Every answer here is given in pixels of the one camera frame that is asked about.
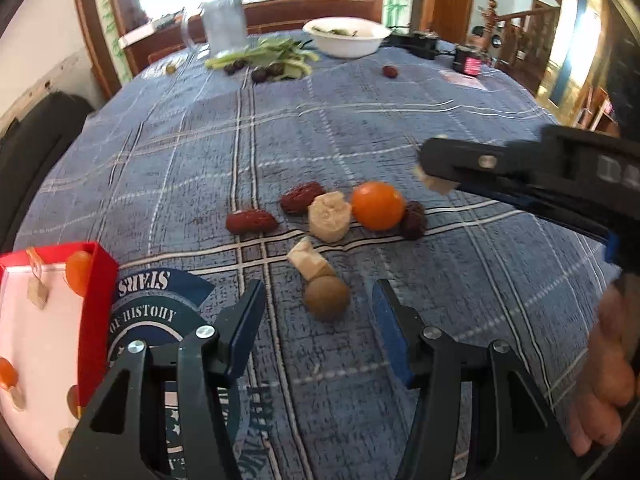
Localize red cardboard box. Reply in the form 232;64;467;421
0;241;120;466

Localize person's right hand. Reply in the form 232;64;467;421
571;286;634;457

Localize blue plaid tablecloth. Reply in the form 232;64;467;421
15;30;626;480

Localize clear glass pitcher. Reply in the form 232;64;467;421
181;0;248;57

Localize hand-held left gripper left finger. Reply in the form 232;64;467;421
54;279;267;480

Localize dark wrinkled jujube date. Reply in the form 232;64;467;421
400;201;428;240

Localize black charger device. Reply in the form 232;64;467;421
387;31;441;61

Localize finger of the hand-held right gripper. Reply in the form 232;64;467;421
452;180;621;263
416;137;547;187

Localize pink paper card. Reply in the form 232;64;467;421
440;71;488;92

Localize green vegetable leaves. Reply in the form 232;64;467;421
205;37;321;81

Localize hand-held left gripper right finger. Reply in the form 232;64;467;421
371;278;583;480

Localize large peeled banana piece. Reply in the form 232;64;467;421
307;191;351;244

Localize wooden door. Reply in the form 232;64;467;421
432;0;478;43

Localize white bowl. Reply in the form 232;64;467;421
302;17;392;58

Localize wooden stair railing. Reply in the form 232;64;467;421
470;0;561;91

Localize red and black battery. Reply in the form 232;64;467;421
452;45;493;77

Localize red jujube date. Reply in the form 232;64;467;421
225;209;279;234
280;181;327;216

